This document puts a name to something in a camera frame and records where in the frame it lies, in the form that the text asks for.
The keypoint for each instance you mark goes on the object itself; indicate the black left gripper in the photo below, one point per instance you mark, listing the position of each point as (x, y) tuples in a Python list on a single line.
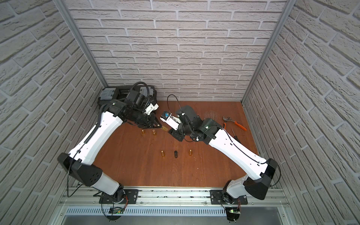
[(151, 120)]

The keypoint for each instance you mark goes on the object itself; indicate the orange handled pliers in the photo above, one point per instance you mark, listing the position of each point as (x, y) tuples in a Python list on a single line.
[(228, 119)]

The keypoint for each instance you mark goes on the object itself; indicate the black orange screwdriver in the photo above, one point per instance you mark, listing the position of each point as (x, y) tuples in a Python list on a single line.
[(235, 136)]

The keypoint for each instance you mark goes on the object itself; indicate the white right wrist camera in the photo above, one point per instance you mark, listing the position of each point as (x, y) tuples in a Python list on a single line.
[(170, 120)]

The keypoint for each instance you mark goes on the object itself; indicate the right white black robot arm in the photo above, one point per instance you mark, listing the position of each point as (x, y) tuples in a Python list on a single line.
[(259, 171)]

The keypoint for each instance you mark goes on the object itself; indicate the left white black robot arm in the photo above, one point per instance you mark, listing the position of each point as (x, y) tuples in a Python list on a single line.
[(78, 163)]

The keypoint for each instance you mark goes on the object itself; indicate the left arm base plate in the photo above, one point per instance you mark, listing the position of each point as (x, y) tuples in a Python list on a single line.
[(132, 196)]

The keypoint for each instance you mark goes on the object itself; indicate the black plastic toolbox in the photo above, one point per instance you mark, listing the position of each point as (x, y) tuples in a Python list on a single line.
[(139, 96)]

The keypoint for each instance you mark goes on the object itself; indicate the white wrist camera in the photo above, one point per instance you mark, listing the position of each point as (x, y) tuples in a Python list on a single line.
[(150, 108), (170, 120)]

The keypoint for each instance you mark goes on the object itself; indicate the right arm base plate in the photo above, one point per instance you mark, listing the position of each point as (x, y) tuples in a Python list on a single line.
[(221, 197)]

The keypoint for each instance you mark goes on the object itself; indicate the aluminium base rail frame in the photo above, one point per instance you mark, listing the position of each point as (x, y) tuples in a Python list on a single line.
[(172, 201)]

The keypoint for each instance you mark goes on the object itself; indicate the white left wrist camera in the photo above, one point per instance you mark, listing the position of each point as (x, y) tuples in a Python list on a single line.
[(150, 108)]

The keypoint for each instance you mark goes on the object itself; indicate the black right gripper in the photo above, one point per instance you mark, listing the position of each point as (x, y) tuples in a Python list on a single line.
[(175, 134)]

